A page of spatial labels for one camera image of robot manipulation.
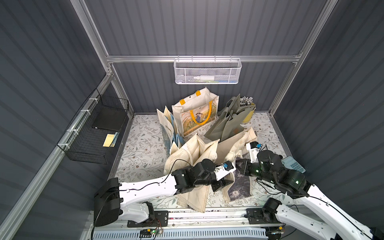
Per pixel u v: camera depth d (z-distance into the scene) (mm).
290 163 912
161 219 740
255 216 738
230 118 837
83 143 689
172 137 785
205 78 888
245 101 1029
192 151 790
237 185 755
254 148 614
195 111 963
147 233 703
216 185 602
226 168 568
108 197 429
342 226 399
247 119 1084
